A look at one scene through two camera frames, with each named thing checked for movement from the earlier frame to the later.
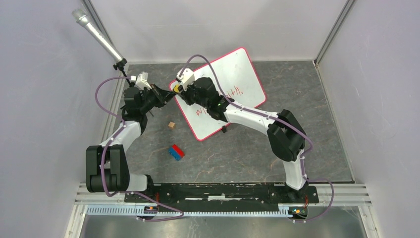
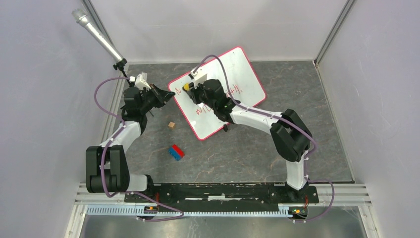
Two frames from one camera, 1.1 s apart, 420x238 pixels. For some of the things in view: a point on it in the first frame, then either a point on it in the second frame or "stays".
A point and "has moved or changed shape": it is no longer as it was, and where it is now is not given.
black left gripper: x=162 y=96 stays
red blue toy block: x=176 y=152 stays
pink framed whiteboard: x=238 y=78 stays
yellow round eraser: x=175 y=89 has moved or changed shape
